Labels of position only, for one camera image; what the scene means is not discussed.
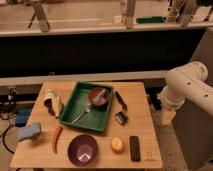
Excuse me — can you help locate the black rectangular tool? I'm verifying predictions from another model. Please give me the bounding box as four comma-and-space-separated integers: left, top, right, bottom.
115, 112, 128, 125

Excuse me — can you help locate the black handled brush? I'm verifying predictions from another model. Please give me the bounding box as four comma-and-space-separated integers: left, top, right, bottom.
115, 91, 127, 111

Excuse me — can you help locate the green plastic tray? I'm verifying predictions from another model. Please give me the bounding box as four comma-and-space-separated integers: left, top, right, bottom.
59, 82, 114, 132

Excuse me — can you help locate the black object beside banana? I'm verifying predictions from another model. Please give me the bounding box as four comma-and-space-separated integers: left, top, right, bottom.
44, 99, 55, 115

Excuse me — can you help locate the blue sponge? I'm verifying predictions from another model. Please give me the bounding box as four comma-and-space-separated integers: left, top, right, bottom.
17, 122, 41, 141

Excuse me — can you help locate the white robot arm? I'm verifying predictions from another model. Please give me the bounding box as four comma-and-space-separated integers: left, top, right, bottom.
158, 61, 213, 126

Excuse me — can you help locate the dark red bowl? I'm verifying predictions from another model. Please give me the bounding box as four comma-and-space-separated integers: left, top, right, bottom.
88, 87, 109, 108

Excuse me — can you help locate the yellow apple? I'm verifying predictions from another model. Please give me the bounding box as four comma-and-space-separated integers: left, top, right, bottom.
111, 137, 124, 154

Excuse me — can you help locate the metal fork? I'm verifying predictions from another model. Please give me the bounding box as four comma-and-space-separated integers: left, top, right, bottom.
71, 107, 90, 123

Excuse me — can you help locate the blue box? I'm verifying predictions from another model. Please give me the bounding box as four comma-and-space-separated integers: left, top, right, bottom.
15, 108, 32, 127

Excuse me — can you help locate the white cup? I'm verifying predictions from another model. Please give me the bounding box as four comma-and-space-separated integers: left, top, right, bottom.
44, 90, 55, 101

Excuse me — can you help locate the black cable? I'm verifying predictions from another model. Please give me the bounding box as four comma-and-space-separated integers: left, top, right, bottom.
1, 123, 18, 155

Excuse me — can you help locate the black remote control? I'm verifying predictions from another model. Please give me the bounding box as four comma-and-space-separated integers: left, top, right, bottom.
129, 136, 141, 161

